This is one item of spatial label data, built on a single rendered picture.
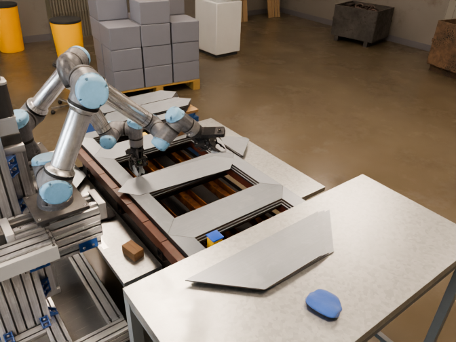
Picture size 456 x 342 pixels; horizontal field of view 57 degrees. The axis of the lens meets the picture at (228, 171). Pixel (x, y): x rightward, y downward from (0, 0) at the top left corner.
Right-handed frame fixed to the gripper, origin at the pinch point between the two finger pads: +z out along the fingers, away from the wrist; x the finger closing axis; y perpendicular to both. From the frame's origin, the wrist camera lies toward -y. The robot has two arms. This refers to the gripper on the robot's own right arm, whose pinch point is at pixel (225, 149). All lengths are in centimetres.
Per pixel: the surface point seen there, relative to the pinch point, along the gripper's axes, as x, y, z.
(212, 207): 17.7, 21.7, 19.8
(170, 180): -2, 49, 13
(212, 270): 65, -15, -18
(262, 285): 69, -30, -10
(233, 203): 13.0, 14.9, 28.3
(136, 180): 0, 64, 1
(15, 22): -422, 502, 21
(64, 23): -358, 369, 45
